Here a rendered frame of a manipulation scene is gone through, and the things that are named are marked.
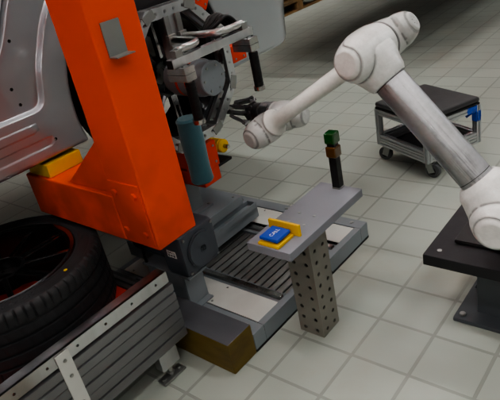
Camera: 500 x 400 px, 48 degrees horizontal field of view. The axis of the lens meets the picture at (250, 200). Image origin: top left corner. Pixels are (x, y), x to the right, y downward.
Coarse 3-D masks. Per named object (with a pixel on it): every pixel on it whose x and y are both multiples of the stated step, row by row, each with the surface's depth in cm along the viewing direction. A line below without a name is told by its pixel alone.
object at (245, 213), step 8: (248, 200) 264; (240, 208) 261; (248, 208) 258; (256, 208) 262; (232, 216) 257; (240, 216) 254; (248, 216) 258; (256, 216) 263; (216, 224) 250; (224, 224) 252; (232, 224) 250; (240, 224) 255; (216, 232) 243; (224, 232) 247; (232, 232) 251; (128, 240) 251; (224, 240) 248; (136, 248) 250
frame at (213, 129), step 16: (176, 0) 205; (192, 0) 209; (144, 16) 194; (160, 16) 199; (192, 16) 216; (144, 32) 195; (224, 48) 226; (224, 64) 229; (224, 96) 231; (224, 112) 232; (208, 128) 227; (176, 144) 216
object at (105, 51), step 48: (48, 0) 143; (96, 0) 138; (96, 48) 140; (144, 48) 151; (96, 96) 150; (144, 96) 154; (96, 144) 162; (144, 144) 156; (144, 192) 159; (144, 240) 169
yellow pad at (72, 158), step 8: (64, 152) 200; (72, 152) 199; (48, 160) 195; (56, 160) 194; (64, 160) 197; (72, 160) 199; (80, 160) 201; (32, 168) 200; (40, 168) 195; (48, 168) 192; (56, 168) 195; (64, 168) 197; (48, 176) 194
